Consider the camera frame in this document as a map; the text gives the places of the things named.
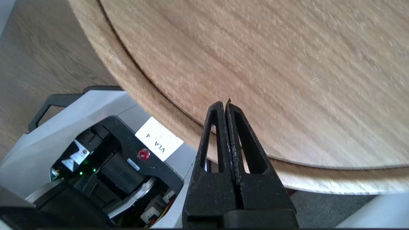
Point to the grey fabric bed frame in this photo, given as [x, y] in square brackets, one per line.
[326, 209]

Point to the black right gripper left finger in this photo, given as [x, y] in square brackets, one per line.
[207, 191]

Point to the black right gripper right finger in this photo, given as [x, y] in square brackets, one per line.
[265, 195]

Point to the round wooden bedside table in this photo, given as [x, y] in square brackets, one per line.
[271, 64]

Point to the white bed sheet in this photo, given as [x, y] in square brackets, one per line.
[383, 214]

